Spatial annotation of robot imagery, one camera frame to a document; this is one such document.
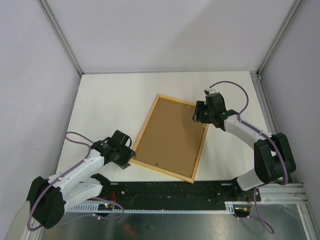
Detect aluminium corner post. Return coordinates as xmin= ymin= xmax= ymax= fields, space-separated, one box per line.
xmin=256 ymin=0 xmax=305 ymax=78
xmin=37 ymin=0 xmax=84 ymax=77

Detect aluminium front rail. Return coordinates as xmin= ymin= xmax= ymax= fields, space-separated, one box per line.
xmin=259 ymin=183 xmax=309 ymax=204

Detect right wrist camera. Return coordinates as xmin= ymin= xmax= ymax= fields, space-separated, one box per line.
xmin=204 ymin=87 xmax=217 ymax=95

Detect white slotted cable duct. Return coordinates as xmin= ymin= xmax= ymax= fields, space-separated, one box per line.
xmin=67 ymin=201 xmax=250 ymax=215

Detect right aluminium corner post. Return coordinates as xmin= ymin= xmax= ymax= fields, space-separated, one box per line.
xmin=256 ymin=0 xmax=305 ymax=78

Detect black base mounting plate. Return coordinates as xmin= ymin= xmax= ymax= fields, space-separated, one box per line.
xmin=99 ymin=181 xmax=261 ymax=207

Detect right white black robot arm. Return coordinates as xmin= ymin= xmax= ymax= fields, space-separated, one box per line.
xmin=192 ymin=90 xmax=296 ymax=201

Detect yellow wooden picture frame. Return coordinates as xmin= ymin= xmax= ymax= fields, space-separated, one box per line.
xmin=129 ymin=93 xmax=210 ymax=185

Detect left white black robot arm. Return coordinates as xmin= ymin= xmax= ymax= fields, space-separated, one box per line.
xmin=26 ymin=130 xmax=136 ymax=232

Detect left aluminium corner post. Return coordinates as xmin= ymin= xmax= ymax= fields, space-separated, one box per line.
xmin=37 ymin=0 xmax=84 ymax=77

